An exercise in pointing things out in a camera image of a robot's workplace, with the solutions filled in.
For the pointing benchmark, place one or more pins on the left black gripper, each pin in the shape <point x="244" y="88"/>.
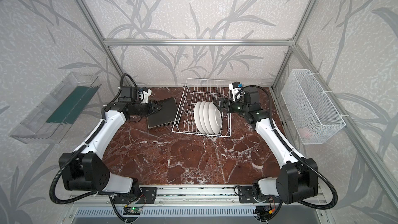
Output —
<point x="152" y="107"/>

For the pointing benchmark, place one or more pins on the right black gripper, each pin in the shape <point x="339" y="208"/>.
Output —
<point x="224" y="104"/>

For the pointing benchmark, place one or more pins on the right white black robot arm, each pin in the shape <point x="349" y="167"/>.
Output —
<point x="295" y="182"/>

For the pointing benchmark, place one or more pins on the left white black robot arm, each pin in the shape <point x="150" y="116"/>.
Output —
<point x="84" y="169"/>

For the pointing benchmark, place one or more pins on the pink object in basket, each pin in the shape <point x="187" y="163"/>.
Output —
<point x="305" y="133"/>

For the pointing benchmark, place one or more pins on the green led circuit board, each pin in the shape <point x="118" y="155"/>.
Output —
<point x="132" y="210"/>

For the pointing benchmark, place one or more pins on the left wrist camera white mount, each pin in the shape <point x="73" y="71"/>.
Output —
<point x="143" y="95"/>

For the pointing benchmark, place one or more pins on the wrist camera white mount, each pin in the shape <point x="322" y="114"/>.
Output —
<point x="236" y="89"/>
<point x="143" y="95"/>

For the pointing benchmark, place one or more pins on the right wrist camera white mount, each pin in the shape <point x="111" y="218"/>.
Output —
<point x="236" y="89"/>

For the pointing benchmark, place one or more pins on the white wire dish rack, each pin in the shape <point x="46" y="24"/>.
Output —
<point x="201" y="90"/>

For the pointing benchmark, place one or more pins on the aluminium frame crossbar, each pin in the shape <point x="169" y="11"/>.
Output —
<point x="197" y="42"/>

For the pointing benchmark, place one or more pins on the aluminium front rail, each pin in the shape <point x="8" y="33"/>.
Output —
<point x="188" y="195"/>

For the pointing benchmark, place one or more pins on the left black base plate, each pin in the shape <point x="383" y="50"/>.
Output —
<point x="143" y="195"/>

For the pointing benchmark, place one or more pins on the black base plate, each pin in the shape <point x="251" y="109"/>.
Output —
<point x="247" y="195"/>
<point x="143" y="195"/>

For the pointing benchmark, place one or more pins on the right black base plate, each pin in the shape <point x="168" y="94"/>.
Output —
<point x="247" y="195"/>

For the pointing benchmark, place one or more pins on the white mesh wall basket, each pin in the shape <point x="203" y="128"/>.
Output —
<point x="309" y="106"/>

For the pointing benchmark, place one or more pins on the clear plastic wall shelf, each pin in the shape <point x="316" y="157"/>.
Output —
<point x="49" y="122"/>

